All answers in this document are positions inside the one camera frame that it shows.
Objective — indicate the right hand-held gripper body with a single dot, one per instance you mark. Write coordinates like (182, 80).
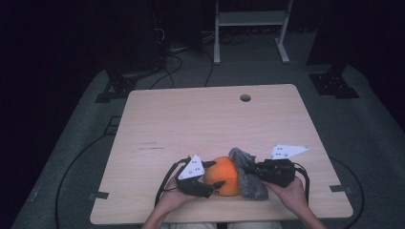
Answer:
(280, 173)

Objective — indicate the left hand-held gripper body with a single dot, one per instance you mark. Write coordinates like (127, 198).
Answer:
(192, 183)

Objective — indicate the orange plush toy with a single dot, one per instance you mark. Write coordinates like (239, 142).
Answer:
(223, 176)

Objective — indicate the grey fluffy towel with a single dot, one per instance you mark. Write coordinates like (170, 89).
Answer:
(251, 187)

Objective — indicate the person's left hand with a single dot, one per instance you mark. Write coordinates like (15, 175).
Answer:
(178, 198)

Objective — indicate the person's right hand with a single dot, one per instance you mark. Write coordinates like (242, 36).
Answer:
(291, 194)

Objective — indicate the grey tape strip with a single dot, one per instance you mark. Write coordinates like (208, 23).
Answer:
(340, 189)
(99, 195)

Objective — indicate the black stand base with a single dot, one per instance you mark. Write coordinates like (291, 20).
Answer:
(116, 90)
(332, 86)

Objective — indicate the white metal stand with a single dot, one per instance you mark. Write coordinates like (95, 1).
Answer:
(251, 18)

